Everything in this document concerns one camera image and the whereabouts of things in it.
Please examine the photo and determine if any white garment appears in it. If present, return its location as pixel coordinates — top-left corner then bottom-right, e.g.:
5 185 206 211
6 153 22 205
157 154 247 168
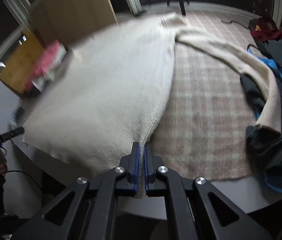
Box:
32 46 68 90

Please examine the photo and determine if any pink plaid blanket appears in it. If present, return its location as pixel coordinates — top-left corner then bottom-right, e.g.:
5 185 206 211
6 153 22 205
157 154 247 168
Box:
117 7 276 182

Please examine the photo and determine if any cream knit sweater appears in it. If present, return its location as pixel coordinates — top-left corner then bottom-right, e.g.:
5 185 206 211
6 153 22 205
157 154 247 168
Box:
21 12 282 199

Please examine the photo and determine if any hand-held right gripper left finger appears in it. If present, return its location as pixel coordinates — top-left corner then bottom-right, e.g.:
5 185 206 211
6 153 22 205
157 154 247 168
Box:
11 141 140 240

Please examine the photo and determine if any wooden cabinet panel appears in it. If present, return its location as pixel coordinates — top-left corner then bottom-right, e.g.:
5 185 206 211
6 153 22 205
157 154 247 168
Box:
30 0 119 50

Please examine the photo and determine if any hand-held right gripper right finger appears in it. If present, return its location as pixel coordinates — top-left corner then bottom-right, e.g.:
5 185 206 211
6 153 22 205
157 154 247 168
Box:
144 144 274 240

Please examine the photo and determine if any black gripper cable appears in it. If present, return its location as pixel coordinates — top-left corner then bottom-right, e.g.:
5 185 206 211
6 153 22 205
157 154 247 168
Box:
5 170 44 193

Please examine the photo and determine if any dark blue clothes pile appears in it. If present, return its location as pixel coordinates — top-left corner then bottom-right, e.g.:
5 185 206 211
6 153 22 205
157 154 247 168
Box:
239 39 282 194

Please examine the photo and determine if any pink garment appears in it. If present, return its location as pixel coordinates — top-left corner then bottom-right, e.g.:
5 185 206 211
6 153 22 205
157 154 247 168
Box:
24 40 64 92

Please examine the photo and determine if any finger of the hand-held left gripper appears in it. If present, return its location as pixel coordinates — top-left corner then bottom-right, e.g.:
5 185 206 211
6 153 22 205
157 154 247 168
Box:
0 126 26 143
8 107 25 128

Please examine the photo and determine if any thin black cable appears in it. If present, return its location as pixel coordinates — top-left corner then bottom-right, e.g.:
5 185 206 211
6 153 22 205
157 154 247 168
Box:
216 17 251 29

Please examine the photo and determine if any wooden board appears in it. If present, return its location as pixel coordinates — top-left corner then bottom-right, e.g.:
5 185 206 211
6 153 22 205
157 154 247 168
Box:
0 29 45 95

